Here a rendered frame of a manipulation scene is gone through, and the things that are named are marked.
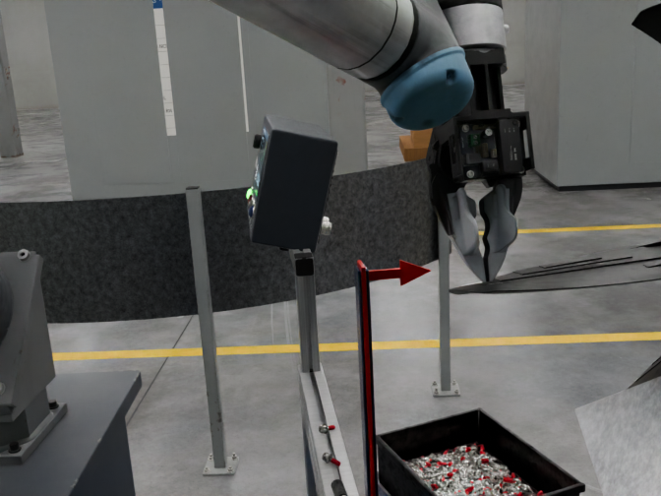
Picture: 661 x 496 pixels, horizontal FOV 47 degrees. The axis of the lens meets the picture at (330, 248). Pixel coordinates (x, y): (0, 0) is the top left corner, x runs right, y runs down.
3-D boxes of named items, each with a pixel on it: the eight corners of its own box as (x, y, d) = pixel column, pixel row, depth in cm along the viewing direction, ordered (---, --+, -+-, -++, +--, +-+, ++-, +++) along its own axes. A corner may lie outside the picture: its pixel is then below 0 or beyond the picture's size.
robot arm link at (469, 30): (416, 32, 77) (495, 28, 78) (421, 77, 77) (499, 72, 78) (434, 6, 70) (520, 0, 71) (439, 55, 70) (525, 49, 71)
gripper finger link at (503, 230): (502, 281, 70) (492, 181, 70) (483, 281, 76) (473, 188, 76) (535, 278, 70) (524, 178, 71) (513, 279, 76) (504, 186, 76)
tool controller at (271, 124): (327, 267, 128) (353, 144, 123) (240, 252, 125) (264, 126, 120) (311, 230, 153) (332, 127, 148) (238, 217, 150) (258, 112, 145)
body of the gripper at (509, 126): (456, 182, 68) (442, 48, 68) (433, 193, 77) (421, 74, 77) (539, 175, 69) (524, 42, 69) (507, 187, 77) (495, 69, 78)
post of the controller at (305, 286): (320, 371, 126) (313, 256, 121) (302, 373, 126) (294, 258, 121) (318, 364, 129) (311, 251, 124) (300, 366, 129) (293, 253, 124)
